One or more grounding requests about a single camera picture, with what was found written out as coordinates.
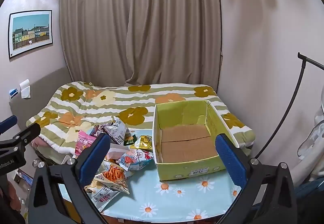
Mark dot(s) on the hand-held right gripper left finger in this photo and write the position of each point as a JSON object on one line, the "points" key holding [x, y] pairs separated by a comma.
{"points": [[93, 157]]}

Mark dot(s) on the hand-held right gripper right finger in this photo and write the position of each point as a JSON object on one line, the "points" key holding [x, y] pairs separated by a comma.
{"points": [[230, 160]]}

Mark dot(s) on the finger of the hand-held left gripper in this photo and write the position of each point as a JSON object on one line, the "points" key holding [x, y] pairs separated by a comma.
{"points": [[24, 135], [7, 123]]}

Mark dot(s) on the pale pink snack packet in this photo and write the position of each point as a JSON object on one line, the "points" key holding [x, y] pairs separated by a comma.
{"points": [[115, 152]]}

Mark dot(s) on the yellow-green cardboard box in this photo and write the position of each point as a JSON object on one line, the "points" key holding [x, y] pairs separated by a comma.
{"points": [[186, 148]]}

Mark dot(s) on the bright pink snack packet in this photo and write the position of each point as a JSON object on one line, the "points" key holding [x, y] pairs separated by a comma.
{"points": [[84, 143]]}

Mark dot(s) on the pink cloth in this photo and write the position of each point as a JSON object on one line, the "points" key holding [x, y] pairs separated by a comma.
{"points": [[40, 144]]}

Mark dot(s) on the white plastic object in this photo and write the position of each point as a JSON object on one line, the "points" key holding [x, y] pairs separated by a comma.
{"points": [[66, 160]]}

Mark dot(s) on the orange sticks snack packet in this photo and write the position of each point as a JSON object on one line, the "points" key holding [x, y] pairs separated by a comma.
{"points": [[112, 176]]}

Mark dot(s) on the dark purple snack packet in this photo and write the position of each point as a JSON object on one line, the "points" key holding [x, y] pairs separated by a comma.
{"points": [[97, 130]]}

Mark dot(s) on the white grey snack packet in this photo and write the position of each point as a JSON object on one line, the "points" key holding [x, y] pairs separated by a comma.
{"points": [[117, 131]]}

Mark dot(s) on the green snack packet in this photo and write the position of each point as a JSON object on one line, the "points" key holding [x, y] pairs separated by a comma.
{"points": [[131, 141]]}

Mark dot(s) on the light blue snack packet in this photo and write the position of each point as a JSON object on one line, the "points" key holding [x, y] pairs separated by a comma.
{"points": [[135, 159]]}

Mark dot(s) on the white red-lettered snack packet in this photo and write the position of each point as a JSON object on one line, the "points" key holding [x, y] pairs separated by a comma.
{"points": [[103, 198]]}

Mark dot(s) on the gold snack packet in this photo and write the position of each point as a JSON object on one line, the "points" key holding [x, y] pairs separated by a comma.
{"points": [[143, 143]]}

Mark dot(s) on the striped floral blanket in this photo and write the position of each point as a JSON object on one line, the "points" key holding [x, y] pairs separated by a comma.
{"points": [[101, 102]]}

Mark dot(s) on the daisy print tablecloth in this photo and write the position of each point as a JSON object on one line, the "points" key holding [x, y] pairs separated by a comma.
{"points": [[177, 193]]}

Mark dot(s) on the blue cloth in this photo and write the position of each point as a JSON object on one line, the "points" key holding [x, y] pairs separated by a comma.
{"points": [[310, 188]]}

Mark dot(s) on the white hanging garment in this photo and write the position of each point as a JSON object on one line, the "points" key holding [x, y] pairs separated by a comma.
{"points": [[312, 138]]}

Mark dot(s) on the beige curtain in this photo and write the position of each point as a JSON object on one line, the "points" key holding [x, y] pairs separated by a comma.
{"points": [[141, 26]]}

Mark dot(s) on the blue wall card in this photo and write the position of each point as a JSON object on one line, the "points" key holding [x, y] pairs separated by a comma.
{"points": [[13, 92]]}

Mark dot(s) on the white wall paper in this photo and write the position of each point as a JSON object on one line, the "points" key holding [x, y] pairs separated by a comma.
{"points": [[25, 88]]}

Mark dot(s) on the framed wall poster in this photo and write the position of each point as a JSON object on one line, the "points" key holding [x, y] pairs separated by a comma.
{"points": [[30, 31]]}

